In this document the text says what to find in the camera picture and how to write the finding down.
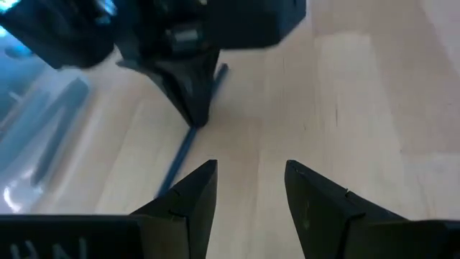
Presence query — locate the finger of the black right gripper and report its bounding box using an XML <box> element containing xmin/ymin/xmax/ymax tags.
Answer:
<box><xmin>157</xmin><ymin>49</ymin><xmax>221</xmax><ymax>126</ymax></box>
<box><xmin>116</xmin><ymin>58</ymin><xmax>201</xmax><ymax>127</ymax></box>

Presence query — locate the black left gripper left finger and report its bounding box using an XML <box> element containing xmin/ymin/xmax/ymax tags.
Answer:
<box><xmin>0</xmin><ymin>160</ymin><xmax>219</xmax><ymax>259</ymax></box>

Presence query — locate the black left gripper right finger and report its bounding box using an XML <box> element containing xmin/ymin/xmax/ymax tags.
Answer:
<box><xmin>285</xmin><ymin>159</ymin><xmax>460</xmax><ymax>259</ymax></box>

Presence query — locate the translucent plastic bin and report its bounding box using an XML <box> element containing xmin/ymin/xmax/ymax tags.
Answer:
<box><xmin>0</xmin><ymin>46</ymin><xmax>119</xmax><ymax>217</ymax></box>

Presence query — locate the dark blue pencil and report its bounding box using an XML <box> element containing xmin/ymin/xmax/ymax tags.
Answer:
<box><xmin>154</xmin><ymin>63</ymin><xmax>230</xmax><ymax>199</ymax></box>

